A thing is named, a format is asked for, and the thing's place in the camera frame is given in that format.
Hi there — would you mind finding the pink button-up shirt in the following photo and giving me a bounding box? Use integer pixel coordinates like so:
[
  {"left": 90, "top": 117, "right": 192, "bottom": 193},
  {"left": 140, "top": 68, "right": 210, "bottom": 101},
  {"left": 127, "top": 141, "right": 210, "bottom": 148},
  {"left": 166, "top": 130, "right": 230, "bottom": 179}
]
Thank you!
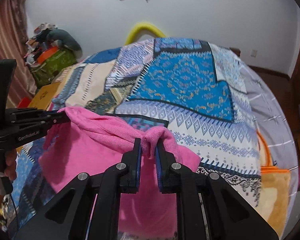
[{"left": 39, "top": 107, "right": 200, "bottom": 238}]

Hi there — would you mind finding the person's left hand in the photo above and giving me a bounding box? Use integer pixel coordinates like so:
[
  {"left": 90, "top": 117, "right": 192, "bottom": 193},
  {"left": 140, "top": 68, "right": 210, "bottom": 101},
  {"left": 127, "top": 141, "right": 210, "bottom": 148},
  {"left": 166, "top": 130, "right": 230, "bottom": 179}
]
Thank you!
[{"left": 4, "top": 149, "right": 17, "bottom": 181}]

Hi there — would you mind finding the red box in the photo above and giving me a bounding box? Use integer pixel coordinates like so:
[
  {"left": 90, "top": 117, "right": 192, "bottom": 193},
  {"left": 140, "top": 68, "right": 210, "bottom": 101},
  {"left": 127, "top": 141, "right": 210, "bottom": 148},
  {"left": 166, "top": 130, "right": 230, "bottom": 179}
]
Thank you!
[{"left": 17, "top": 97, "right": 31, "bottom": 108}]

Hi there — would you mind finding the green patterned storage bag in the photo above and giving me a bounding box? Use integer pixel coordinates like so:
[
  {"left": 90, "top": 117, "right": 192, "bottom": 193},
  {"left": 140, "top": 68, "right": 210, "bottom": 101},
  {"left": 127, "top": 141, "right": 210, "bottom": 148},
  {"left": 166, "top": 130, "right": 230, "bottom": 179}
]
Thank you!
[{"left": 29, "top": 49, "right": 77, "bottom": 88}]

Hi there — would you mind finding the orange box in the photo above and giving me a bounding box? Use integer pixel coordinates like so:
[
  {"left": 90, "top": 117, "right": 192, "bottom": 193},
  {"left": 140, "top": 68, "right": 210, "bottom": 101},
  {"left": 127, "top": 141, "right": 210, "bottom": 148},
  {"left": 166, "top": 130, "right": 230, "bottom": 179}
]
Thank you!
[{"left": 37, "top": 46, "right": 59, "bottom": 64}]

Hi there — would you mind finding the orange yellow plush blanket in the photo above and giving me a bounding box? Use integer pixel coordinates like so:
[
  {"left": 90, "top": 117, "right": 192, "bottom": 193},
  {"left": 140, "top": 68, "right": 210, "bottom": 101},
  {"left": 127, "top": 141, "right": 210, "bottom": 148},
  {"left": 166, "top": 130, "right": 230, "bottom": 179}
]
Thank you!
[{"left": 256, "top": 132, "right": 290, "bottom": 237}]

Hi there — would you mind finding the striped red curtain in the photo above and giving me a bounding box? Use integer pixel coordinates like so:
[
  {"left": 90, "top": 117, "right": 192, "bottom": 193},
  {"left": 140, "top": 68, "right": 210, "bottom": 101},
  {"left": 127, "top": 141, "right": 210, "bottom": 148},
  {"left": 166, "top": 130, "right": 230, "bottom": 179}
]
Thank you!
[{"left": 0, "top": 0, "right": 37, "bottom": 108}]

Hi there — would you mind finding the grey checked bed sheet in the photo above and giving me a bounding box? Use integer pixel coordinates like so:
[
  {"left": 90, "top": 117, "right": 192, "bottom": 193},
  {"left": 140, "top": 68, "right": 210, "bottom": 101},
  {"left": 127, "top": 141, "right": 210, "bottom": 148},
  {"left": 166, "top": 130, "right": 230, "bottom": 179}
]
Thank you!
[{"left": 239, "top": 62, "right": 299, "bottom": 176}]

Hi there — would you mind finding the blue patchwork bedspread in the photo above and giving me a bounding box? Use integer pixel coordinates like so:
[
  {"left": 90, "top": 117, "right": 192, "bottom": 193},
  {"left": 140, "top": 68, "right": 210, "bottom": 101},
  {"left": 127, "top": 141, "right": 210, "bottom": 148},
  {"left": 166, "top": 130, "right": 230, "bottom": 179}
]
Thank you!
[{"left": 9, "top": 37, "right": 263, "bottom": 239}]

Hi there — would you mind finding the yellow foam tube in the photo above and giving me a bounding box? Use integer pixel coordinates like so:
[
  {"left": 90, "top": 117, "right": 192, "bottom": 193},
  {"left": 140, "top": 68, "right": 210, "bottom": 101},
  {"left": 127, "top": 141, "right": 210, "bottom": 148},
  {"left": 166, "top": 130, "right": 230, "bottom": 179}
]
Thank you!
[{"left": 125, "top": 22, "right": 166, "bottom": 45}]

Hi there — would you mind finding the wall socket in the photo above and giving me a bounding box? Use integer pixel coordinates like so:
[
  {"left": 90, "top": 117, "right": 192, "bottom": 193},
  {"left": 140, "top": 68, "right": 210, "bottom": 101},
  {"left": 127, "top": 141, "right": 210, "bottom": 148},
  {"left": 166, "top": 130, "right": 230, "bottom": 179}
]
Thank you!
[{"left": 250, "top": 49, "right": 257, "bottom": 57}]

